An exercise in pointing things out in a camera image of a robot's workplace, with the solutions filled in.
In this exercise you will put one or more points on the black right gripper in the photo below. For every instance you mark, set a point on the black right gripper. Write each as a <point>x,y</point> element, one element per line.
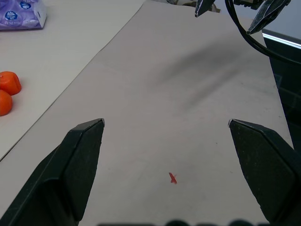
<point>249,2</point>

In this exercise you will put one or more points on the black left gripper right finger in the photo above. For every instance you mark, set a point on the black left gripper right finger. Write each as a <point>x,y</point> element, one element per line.
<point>270,174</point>

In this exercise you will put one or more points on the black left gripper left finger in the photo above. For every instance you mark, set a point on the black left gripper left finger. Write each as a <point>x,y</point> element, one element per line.
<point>61,179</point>

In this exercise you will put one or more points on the small orange mandarin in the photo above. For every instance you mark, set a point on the small orange mandarin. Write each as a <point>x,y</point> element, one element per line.
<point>4,103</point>
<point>9,82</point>

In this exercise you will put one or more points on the small red cross mark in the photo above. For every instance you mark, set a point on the small red cross mark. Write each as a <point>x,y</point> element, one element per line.
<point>172,178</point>

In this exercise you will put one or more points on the grey cardboard sheet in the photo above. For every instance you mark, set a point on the grey cardboard sheet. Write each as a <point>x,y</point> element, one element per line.
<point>164,106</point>

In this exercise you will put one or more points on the purple tissue pack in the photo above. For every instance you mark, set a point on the purple tissue pack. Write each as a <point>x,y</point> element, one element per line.
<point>21,14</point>

